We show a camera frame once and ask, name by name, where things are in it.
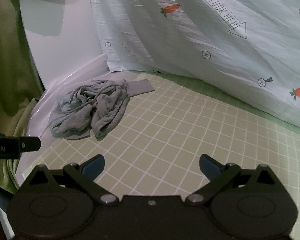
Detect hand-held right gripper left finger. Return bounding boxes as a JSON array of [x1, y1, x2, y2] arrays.
[[22, 155, 120, 207]]

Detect grey long-sleeve top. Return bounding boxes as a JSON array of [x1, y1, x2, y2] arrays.
[[49, 78, 155, 140]]

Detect white headboard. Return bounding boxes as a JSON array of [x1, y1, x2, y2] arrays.
[[16, 0, 111, 180]]

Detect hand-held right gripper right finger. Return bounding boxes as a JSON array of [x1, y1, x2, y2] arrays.
[[185, 154, 283, 207]]

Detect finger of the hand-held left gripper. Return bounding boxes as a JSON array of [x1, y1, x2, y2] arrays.
[[19, 136, 42, 153]]

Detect white carrot print duvet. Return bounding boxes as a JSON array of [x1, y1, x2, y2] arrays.
[[88, 0, 300, 131]]

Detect green cloth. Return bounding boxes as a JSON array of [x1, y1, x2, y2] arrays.
[[0, 0, 47, 196]]

